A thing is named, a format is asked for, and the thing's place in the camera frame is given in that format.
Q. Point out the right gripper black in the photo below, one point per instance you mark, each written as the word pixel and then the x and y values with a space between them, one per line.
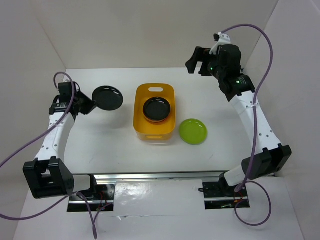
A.
pixel 200 54

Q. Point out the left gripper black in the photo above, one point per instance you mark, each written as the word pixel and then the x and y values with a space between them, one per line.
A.
pixel 90 103

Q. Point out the black plate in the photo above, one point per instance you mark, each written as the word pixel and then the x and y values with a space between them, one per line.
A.
pixel 156 108
pixel 107 98

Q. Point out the green plate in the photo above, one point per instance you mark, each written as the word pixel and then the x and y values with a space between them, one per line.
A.
pixel 193 131

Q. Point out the orange plate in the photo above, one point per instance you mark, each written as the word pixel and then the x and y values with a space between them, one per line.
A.
pixel 156 121

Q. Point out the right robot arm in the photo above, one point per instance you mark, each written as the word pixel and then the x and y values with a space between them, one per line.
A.
pixel 270 155

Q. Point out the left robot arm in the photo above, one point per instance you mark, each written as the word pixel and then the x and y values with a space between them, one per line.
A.
pixel 47 175

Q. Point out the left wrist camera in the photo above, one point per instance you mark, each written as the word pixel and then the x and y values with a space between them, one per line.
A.
pixel 65 88

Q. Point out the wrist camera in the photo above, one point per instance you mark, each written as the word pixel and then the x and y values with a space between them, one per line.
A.
pixel 220 39
pixel 65 88

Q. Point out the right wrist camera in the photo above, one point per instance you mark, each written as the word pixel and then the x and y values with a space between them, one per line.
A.
pixel 220 39

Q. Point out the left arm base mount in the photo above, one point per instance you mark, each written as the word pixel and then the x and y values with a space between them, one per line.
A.
pixel 100 197

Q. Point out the aluminium front rail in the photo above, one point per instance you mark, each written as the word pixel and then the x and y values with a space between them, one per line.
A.
pixel 158 176

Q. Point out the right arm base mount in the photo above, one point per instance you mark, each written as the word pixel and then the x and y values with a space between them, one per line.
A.
pixel 219 196

